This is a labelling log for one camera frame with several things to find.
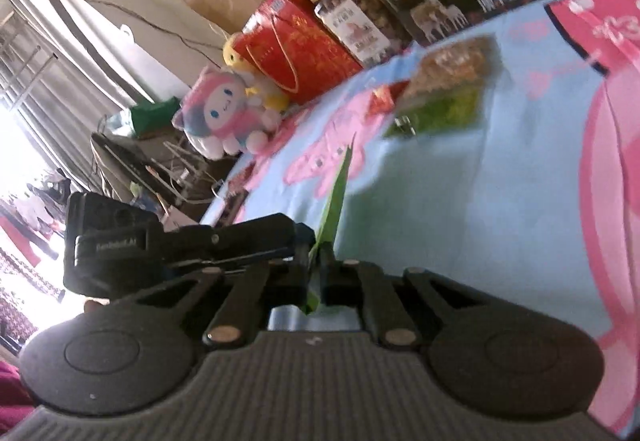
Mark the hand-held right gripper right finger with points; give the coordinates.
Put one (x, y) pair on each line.
(375, 301)

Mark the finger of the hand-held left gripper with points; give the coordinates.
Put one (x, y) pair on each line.
(240, 236)

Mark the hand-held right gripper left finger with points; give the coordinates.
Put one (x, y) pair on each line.
(250, 301)

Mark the green snack packet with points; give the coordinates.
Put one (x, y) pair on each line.
(334, 211)

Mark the clear packet of green snacks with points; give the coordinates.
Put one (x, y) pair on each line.
(445, 113)

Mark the pink plush toy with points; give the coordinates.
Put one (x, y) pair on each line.
(220, 111)

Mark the green bag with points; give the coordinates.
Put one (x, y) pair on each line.
(155, 116)

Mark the blue printed blanket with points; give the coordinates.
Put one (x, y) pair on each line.
(500, 196)

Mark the dark red cloth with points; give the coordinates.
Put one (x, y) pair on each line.
(15, 386)

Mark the yellow duck plush toy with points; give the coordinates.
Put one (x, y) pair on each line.
(235, 52)

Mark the grey striped curtain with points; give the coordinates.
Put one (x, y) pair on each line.
(75, 61)

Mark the red gift box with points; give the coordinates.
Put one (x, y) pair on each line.
(305, 51)

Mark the red orange snack packet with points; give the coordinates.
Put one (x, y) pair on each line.
(382, 101)

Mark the nut jar with gold lid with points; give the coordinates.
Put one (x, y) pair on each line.
(350, 16)

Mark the clear grain cake packet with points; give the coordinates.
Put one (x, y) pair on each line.
(450, 66)

